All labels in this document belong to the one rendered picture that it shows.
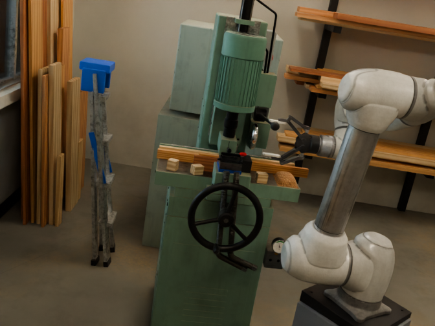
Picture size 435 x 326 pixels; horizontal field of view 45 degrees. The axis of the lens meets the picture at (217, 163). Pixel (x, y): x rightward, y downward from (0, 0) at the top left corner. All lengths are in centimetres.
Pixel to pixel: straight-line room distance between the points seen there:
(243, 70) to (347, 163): 66
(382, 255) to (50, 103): 222
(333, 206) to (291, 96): 291
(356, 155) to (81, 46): 337
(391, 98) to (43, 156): 234
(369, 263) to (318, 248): 19
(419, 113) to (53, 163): 240
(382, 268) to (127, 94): 321
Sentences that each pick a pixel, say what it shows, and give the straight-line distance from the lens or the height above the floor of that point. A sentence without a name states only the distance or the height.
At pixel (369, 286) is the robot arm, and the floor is 75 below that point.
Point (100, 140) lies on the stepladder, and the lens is 290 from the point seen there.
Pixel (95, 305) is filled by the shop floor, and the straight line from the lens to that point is 286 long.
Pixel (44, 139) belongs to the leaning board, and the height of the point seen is 60.
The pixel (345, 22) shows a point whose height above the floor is 153.
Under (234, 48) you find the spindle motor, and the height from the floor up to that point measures 142.
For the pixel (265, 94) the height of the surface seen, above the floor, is 121.
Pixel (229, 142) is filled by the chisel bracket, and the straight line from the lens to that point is 221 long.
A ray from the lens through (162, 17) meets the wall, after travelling 451.
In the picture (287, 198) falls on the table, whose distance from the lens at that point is 220.
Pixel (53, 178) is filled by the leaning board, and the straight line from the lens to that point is 349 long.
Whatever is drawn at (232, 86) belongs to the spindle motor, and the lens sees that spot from 212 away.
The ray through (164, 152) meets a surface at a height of 93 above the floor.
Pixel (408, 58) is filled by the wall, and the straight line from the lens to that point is 472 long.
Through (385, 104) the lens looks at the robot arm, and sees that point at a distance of 159.
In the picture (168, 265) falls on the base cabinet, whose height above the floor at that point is 48.
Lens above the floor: 163
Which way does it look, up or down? 18 degrees down
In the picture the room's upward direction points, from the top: 9 degrees clockwise
